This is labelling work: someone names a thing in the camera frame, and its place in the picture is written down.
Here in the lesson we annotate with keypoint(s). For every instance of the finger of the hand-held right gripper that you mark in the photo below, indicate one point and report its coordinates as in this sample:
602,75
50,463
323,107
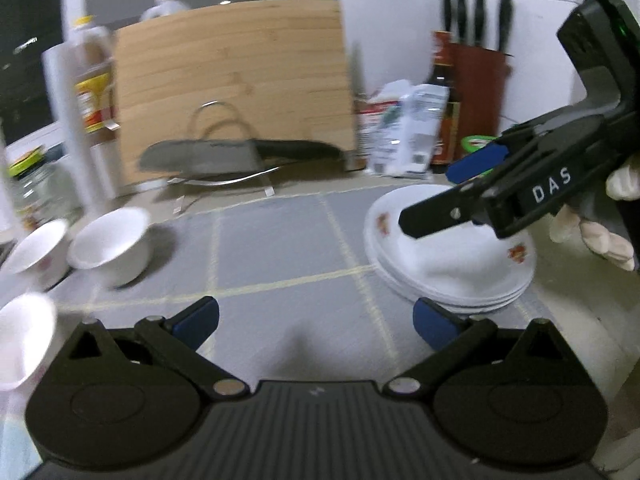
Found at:
475,162
440,210

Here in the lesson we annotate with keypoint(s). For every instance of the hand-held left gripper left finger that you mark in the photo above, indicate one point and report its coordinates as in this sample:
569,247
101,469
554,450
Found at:
197,320

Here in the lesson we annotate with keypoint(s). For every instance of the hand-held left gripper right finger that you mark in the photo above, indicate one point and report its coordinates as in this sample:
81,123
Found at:
435,325

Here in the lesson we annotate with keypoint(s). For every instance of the white bowl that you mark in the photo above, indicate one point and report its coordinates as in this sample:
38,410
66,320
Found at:
35,250
110,245
22,340

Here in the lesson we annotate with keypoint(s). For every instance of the person's right hand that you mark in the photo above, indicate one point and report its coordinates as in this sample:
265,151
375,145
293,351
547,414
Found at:
602,242

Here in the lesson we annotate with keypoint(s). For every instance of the brown knife block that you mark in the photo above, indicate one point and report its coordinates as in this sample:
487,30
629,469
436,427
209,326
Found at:
480,95

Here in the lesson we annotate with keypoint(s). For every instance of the white printed bag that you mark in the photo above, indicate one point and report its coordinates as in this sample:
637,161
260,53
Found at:
405,135

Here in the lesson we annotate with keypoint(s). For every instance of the dark soy sauce bottle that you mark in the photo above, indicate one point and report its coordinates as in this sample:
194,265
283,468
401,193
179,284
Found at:
442,80

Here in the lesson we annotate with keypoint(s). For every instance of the printed can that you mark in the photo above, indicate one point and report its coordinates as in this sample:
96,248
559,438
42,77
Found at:
367,130

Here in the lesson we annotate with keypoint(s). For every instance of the grey checked mat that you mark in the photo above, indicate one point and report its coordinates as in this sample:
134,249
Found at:
280,240

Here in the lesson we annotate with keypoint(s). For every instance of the glass jar with green lid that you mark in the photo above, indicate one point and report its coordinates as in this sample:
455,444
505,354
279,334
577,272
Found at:
35,190

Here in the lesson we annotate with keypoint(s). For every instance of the brown oil bottle yellow cap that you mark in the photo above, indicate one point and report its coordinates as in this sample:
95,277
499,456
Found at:
100,90

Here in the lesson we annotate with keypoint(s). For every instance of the bamboo cutting board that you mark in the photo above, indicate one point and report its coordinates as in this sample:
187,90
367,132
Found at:
225,70

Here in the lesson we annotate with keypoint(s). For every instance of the clear oil bottle yellow cap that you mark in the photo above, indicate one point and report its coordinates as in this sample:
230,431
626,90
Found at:
167,7

